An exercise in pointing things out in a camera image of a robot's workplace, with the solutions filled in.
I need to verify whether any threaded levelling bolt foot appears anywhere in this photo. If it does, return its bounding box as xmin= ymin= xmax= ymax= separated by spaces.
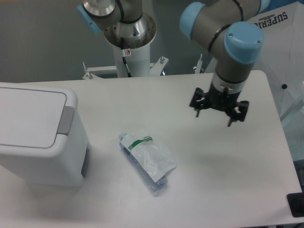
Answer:
xmin=193 ymin=54 xmax=205 ymax=74

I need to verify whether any black cable on pedestal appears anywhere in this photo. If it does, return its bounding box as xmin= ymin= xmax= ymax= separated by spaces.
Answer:
xmin=120 ymin=37 xmax=133 ymax=78

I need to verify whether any white metal base frame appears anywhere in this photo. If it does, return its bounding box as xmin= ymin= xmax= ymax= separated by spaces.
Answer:
xmin=83 ymin=57 xmax=169 ymax=79

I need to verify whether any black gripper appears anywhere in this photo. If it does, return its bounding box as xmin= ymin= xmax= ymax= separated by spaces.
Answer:
xmin=189 ymin=83 xmax=249 ymax=127

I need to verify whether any white Superior umbrella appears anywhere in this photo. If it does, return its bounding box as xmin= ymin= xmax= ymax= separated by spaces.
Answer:
xmin=248 ymin=1 xmax=304 ymax=117

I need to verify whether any white pedestal with metal flange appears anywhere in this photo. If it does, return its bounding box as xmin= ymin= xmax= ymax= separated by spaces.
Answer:
xmin=104 ymin=13 xmax=156 ymax=68

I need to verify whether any black device at table edge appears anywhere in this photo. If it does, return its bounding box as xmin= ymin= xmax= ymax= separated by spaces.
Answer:
xmin=287 ymin=192 xmax=304 ymax=218

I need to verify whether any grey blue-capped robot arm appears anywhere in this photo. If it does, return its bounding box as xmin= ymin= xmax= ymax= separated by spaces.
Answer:
xmin=77 ymin=0 xmax=269 ymax=123

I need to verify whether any white push-top trash can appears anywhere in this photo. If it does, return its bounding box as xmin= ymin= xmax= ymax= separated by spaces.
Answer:
xmin=0 ymin=83 xmax=90 ymax=187

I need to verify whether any crushed clear plastic bottle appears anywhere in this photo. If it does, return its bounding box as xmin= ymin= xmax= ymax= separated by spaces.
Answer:
xmin=118 ymin=129 xmax=177 ymax=196

